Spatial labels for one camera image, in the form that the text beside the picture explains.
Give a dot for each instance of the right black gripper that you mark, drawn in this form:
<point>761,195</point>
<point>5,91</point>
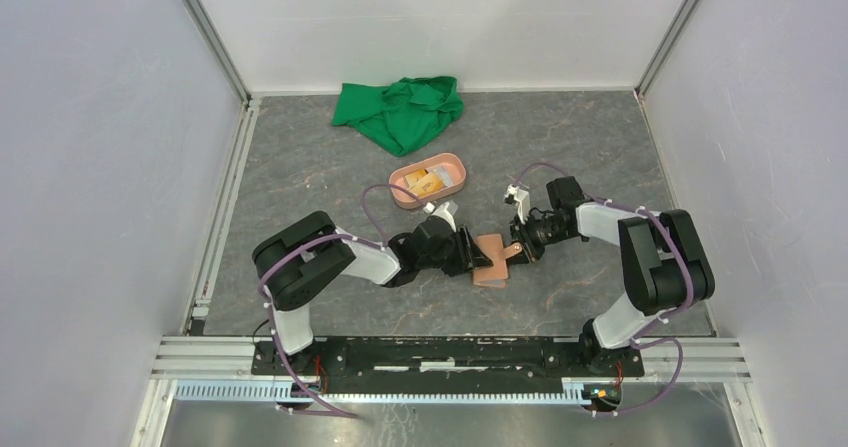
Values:
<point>516,233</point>

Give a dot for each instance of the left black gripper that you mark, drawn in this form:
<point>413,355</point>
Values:
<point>468,257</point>

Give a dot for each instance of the brown leather card holder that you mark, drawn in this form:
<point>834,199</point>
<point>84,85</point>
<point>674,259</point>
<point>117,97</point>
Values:
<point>496,275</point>

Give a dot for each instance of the pink oval tray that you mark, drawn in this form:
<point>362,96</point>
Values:
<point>409,201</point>

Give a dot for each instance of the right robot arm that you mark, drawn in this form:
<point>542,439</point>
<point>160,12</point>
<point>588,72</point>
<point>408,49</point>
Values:
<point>665,268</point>

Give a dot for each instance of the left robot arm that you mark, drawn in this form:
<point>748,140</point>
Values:
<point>299,262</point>

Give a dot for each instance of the gold card in tray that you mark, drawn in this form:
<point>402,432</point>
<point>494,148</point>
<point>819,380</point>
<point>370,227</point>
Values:
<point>419,183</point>

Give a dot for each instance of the silver card in tray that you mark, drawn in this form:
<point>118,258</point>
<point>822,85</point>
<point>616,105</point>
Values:
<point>441,177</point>

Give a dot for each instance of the green cloth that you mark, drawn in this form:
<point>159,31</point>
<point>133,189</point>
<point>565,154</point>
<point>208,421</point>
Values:
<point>401,117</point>

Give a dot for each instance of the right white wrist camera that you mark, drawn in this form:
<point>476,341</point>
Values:
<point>518,198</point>

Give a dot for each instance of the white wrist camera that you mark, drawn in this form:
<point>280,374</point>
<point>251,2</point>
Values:
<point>518,198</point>
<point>446,211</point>

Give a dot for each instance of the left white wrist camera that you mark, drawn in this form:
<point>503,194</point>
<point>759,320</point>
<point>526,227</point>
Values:
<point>446,211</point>

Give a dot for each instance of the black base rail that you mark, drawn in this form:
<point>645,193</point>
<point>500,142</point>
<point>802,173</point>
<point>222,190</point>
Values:
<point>447,365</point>

